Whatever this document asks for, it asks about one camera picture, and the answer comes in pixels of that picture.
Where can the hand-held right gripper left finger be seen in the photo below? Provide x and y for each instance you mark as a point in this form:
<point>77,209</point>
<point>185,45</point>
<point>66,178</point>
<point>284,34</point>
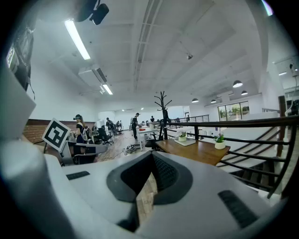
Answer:
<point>116,184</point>

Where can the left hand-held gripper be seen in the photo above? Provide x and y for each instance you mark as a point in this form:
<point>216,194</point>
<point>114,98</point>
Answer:
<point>56,135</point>

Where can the person's black shirt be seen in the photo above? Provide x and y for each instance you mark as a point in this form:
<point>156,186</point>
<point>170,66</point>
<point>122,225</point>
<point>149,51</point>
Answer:
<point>23,65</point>

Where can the white pot with flowers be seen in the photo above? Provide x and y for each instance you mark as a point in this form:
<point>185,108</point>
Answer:
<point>220,145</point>

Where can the grey dome ceiling fixture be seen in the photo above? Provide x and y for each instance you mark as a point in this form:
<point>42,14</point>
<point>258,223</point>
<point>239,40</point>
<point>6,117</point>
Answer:
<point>189,57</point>

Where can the black head-worn camera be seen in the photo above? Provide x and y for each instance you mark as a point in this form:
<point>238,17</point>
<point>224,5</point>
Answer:
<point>100,12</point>

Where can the long fluorescent tube light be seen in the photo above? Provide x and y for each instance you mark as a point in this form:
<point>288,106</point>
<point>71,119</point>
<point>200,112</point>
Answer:
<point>77,38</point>

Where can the black-framed window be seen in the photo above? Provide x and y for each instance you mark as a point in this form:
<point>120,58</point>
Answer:
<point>233,110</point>

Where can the brown wooden post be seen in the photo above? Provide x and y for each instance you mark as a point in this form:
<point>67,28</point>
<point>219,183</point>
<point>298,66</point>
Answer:
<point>282,105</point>

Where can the white desk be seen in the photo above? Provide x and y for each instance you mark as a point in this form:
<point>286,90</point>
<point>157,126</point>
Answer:
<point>149,131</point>

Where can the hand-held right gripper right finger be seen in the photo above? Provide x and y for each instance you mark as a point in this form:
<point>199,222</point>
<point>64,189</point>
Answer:
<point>180,184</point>

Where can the white rectangular tray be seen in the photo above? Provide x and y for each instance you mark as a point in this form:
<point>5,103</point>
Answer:
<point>189,142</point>

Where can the fluorescent tube light with bracket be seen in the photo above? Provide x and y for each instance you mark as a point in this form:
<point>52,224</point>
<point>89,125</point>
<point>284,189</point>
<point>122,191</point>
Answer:
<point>107,89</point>

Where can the potted pink artificial flowers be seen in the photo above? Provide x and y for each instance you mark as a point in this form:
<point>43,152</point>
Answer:
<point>182,139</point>

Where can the black hanging bag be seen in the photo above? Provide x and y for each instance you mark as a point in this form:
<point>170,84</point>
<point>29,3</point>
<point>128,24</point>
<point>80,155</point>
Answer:
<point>165,116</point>

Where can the red flat object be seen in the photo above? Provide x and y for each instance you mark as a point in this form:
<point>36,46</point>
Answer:
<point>142,129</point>

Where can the white ceiling air conditioner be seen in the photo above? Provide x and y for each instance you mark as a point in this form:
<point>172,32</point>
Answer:
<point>93,75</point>

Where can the black coat rack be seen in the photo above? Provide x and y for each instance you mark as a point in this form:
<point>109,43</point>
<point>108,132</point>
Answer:
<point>163,102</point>

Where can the black mesh office chair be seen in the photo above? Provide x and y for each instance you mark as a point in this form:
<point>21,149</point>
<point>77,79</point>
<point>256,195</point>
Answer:
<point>151,142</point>

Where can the black railing with wooden handrail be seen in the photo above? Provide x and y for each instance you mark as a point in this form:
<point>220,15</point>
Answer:
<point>257,122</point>

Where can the black metal balcony railing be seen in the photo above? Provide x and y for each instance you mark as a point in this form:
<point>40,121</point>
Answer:
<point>201,117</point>

